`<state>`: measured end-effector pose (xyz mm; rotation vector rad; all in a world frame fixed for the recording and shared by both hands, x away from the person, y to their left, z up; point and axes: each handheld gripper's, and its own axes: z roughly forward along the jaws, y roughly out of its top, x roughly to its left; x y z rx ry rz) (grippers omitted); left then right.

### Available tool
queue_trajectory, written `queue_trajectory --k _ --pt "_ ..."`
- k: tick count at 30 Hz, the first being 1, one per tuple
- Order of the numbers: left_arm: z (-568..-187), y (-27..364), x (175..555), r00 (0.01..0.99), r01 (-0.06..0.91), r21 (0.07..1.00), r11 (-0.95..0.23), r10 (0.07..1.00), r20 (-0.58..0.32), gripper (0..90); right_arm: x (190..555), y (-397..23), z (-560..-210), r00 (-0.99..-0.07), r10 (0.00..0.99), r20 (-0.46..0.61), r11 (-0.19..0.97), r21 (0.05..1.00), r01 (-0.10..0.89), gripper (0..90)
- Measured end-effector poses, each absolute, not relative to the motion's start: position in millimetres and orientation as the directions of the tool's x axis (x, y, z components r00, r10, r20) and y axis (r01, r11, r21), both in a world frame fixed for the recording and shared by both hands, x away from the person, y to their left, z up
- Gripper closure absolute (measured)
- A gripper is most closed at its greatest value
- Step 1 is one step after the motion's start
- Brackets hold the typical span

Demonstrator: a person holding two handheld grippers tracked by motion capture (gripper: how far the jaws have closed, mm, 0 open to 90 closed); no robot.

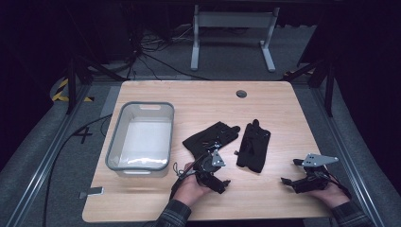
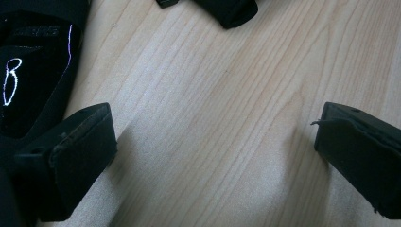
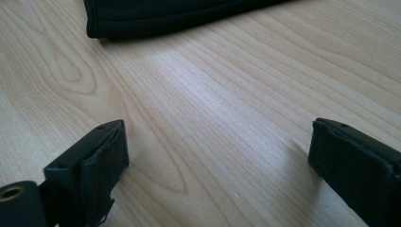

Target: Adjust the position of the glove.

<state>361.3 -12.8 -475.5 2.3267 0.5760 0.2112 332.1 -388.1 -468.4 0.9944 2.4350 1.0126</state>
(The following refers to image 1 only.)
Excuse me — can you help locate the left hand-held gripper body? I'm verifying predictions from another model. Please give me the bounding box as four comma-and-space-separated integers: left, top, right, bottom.
192, 146, 232, 195

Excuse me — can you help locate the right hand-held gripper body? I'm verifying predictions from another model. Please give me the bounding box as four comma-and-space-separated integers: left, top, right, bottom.
292, 153, 340, 194

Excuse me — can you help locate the black glove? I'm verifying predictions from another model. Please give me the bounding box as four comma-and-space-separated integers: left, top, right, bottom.
182, 121, 241, 158
234, 118, 271, 174

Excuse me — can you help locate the grey rimmed white plastic basin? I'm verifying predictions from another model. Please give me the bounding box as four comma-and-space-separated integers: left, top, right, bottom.
105, 100, 176, 178

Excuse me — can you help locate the person's right hand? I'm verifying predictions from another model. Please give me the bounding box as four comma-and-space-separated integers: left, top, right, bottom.
306, 181, 351, 210

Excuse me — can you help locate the person's left hand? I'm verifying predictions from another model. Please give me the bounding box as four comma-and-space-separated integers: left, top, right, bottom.
173, 162, 213, 207

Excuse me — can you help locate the black metal stand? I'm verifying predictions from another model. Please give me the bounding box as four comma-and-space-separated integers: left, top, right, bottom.
283, 58, 336, 118
65, 55, 128, 115

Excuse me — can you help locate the small grey metal clip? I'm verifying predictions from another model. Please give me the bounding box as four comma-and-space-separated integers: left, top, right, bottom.
78, 186, 105, 200

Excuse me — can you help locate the yellow black hazard tape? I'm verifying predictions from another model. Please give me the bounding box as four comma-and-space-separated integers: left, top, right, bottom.
51, 78, 96, 103

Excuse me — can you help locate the left hand-held gripper cable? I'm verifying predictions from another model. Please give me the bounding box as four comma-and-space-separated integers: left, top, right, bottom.
169, 162, 194, 201

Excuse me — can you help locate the hand-held gripper cable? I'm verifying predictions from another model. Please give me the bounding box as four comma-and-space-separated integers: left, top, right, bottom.
325, 173, 353, 201
169, 162, 194, 201

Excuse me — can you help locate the right hand-held gripper cable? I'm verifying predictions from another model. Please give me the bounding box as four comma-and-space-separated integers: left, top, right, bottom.
325, 173, 353, 201

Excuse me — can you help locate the bundle of floor cables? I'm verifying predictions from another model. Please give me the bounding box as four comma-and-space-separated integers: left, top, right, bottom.
126, 23, 212, 81

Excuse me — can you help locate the white metal desk frame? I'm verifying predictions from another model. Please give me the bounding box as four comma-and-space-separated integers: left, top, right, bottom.
190, 4, 281, 73

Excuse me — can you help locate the long black floor cable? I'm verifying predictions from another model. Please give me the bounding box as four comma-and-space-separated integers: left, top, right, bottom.
42, 113, 113, 227

